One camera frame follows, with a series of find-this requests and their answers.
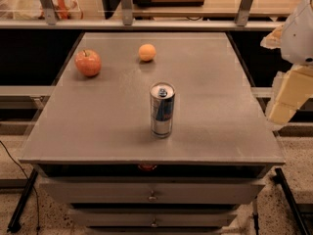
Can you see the Red Bull can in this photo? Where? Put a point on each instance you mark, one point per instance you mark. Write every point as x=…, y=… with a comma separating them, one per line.
x=162, y=98

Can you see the black floor rail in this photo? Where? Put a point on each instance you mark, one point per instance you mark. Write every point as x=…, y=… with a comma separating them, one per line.
x=302, y=213
x=14, y=225

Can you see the upper cabinet drawer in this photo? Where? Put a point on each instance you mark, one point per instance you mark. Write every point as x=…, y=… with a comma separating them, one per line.
x=220, y=192

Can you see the orange fruit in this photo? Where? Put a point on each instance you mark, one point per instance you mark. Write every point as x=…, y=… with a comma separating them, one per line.
x=147, y=52

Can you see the metal shelf frame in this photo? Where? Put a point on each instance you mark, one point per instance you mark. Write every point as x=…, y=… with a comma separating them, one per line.
x=213, y=15

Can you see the black right floor rail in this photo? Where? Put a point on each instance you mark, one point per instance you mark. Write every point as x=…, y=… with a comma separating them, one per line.
x=302, y=213

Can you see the black left floor rail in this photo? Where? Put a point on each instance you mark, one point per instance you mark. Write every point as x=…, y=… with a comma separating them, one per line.
x=14, y=225

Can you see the orange white plastic bag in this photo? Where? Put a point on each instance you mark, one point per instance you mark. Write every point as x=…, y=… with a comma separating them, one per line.
x=67, y=9

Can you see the red apple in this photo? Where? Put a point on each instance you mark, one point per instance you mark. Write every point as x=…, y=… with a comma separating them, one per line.
x=88, y=62

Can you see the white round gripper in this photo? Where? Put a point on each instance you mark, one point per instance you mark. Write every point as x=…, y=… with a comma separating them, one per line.
x=299, y=38

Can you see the lower cabinet drawer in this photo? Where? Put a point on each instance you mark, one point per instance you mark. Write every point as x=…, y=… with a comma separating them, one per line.
x=154, y=219

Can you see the cabinet drawer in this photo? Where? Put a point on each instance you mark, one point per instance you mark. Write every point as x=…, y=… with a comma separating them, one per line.
x=220, y=192
x=154, y=219

